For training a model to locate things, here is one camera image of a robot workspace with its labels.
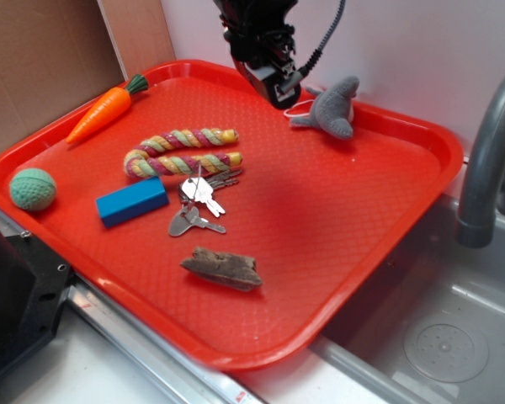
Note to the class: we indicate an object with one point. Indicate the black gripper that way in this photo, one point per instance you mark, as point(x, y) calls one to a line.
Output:
point(262, 47)

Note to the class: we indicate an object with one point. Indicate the gray plush dolphin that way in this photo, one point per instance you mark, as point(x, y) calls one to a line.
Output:
point(331, 110)

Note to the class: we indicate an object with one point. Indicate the silver key bunch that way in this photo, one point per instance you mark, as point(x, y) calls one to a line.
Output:
point(198, 190)

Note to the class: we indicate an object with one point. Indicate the orange toy carrot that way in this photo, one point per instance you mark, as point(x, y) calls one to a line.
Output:
point(109, 107)

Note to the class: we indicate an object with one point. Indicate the red plastic tray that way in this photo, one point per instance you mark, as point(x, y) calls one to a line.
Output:
point(318, 214)

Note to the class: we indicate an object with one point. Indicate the blue rectangular block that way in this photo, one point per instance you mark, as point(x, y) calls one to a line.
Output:
point(132, 201)

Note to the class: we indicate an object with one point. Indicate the brown cardboard panel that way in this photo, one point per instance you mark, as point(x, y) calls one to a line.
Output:
point(57, 55)

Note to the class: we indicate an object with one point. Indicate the brown wood piece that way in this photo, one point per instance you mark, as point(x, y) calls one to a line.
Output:
point(231, 270)

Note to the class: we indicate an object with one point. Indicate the gray faucet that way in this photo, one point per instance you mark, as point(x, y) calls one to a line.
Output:
point(483, 190)

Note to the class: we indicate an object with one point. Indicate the green textured ball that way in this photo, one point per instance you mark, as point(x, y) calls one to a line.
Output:
point(32, 189)

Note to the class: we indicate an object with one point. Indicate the gray plastic sink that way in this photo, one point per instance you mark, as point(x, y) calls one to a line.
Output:
point(427, 327)

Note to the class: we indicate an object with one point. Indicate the black box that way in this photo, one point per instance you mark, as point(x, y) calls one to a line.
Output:
point(33, 281)

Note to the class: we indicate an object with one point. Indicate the multicolour rope toy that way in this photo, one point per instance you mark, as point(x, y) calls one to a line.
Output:
point(151, 158)

